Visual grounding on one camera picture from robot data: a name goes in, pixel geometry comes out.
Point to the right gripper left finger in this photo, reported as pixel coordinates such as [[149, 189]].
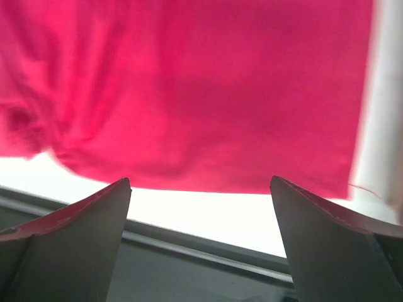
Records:
[[69, 254]]

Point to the magenta t shirt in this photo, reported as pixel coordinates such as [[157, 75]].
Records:
[[210, 96]]

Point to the aluminium front rail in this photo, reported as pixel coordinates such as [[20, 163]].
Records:
[[257, 263]]

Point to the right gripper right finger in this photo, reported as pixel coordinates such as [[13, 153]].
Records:
[[334, 253]]

